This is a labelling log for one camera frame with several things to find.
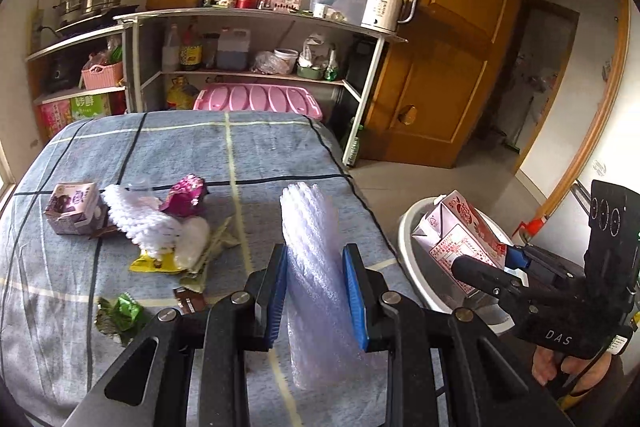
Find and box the green cardboard box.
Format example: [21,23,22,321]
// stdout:
[70,93,112,120]

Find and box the white crumpled plastic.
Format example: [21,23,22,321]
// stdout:
[175,217,211,269]

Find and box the green glass bottle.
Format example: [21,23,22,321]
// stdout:
[345,117,366,168]

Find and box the wooden door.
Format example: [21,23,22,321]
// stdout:
[357,0,531,170]

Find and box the purple drink carton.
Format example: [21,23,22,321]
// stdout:
[44,182,108,236]

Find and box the shiny green wrapper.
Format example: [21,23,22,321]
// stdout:
[96,292,151,345]

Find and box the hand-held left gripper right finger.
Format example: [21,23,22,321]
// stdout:
[341,243,576,427]

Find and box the magenta snack packet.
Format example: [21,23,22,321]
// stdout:
[159,174,208,219]

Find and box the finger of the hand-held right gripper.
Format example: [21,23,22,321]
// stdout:
[451,254,532,308]
[504,245,583,280]

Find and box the white foam net sleeve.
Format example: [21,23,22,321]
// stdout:
[102,184,183,258]

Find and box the white side shelf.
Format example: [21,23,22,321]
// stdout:
[25,24,136,140]

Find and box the clear plastic storage box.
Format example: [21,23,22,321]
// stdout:
[307,0,371,25]

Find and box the clear bubble wrap sheet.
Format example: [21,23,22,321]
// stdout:
[280,182,388,390]

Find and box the yellow cooking oil bottle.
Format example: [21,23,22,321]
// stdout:
[166,76,198,110]

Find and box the wall power strip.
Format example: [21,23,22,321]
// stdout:
[30,9,43,52]

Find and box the white round bin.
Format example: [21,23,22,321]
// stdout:
[397,196,521,338]

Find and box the large soy sauce bottle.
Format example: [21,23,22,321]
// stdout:
[179,26,203,72]

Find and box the pink woven basket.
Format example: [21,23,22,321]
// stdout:
[81,61,124,90]

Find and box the crumpled clear plastic bag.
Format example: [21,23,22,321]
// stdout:
[250,51,276,74]

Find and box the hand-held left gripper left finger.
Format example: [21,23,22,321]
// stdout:
[62,244,291,427]

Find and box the red floor item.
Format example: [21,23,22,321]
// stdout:
[517,217,548,238]

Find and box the clear plastic cup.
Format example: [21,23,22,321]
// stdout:
[120,177,156,198]

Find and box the black cooking pot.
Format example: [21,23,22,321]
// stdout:
[47,54,81,92]

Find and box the wooden door frame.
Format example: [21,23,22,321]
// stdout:
[520,0,631,218]

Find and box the olive green wrapper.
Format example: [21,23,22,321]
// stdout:
[180,217,243,293]

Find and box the dark glass jar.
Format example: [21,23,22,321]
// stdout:
[202,32,220,70]

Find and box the brown snack wrapper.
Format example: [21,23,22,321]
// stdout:
[172,287,208,315]

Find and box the white electric kettle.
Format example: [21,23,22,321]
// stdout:
[360,0,420,32]

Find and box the white metal shelf unit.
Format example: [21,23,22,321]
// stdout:
[112,7,408,165]

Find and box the black induction stove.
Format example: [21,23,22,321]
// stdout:
[54,17,123,34]

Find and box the yellow snack wrapper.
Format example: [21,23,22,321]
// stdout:
[129,249,186,275]

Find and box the clear plastic bottle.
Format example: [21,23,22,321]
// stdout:
[161,24,181,72]

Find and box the pink white milk carton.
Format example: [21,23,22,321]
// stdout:
[411,190,508,298]

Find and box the pink cardboard box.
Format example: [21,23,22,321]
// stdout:
[39,101,73,138]

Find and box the person's right hand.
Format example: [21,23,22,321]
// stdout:
[531,346,568,387]

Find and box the white plastic jar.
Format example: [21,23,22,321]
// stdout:
[272,48,299,75]

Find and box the white plastic jug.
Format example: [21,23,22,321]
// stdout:
[216,27,251,70]

